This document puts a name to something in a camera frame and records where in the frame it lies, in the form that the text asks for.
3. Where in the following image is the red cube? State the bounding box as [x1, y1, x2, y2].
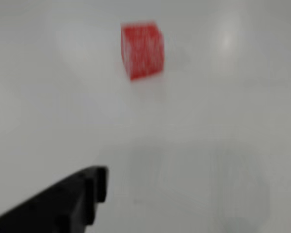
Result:
[120, 21, 165, 82]

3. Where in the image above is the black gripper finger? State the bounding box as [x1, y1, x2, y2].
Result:
[0, 166, 109, 233]

